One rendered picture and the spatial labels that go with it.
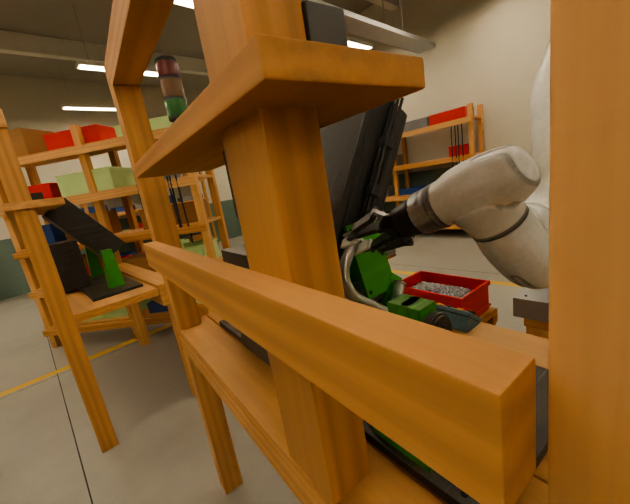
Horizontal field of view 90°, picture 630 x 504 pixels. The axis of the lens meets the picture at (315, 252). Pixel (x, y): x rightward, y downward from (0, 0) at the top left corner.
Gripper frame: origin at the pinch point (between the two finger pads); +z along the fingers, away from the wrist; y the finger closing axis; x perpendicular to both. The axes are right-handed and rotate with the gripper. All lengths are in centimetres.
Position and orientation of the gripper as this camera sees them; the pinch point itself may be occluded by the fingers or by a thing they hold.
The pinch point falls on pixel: (355, 244)
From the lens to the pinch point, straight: 81.6
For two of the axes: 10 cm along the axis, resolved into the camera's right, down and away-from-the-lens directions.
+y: -7.9, -5.0, -3.6
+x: -3.0, 8.2, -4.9
